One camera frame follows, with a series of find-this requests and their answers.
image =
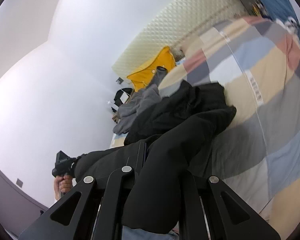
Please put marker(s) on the black bag on nightstand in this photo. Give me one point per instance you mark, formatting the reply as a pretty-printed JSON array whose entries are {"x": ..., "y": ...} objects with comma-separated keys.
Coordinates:
[{"x": 122, "y": 96}]

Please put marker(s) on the person's left hand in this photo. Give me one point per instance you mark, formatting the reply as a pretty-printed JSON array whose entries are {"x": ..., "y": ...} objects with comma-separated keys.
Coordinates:
[{"x": 62, "y": 184}]

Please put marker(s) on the wall socket plate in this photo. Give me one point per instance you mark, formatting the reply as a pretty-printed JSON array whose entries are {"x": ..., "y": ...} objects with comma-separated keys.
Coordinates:
[{"x": 119, "y": 81}]

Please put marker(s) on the grey fleece garment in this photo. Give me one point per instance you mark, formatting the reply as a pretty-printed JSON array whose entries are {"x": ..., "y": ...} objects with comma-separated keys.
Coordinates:
[{"x": 139, "y": 102}]

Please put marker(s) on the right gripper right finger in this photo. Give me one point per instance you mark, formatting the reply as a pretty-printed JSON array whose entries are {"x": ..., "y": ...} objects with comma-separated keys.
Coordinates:
[{"x": 212, "y": 210}]

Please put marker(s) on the cream quilted headboard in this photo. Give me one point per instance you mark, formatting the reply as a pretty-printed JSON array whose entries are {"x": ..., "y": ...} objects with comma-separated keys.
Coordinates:
[{"x": 173, "y": 25}]

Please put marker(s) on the yellow pillow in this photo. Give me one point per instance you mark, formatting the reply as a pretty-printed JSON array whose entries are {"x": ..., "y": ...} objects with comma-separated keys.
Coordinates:
[{"x": 142, "y": 75}]

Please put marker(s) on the patchwork pastel duvet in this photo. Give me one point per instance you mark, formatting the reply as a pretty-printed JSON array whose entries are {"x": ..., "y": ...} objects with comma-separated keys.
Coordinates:
[{"x": 257, "y": 61}]

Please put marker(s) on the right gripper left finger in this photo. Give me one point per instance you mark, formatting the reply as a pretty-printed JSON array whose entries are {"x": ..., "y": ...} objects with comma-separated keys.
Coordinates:
[{"x": 92, "y": 209}]

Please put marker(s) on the black puffer jacket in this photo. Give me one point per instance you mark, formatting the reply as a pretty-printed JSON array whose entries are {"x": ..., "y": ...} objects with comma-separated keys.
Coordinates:
[{"x": 170, "y": 134}]

